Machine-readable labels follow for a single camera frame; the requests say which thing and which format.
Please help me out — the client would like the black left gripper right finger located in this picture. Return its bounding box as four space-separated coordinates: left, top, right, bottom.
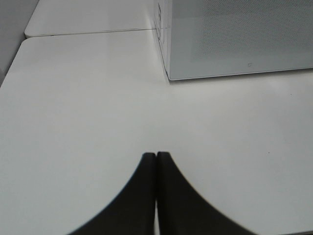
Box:
156 151 313 235

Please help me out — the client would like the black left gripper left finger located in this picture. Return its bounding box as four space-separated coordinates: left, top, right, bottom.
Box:
71 153 157 235

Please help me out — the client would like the white microwave door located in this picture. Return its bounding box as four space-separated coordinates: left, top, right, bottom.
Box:
168 0 313 80

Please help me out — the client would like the white microwave oven body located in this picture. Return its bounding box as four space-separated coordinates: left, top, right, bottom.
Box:
153 0 173 81

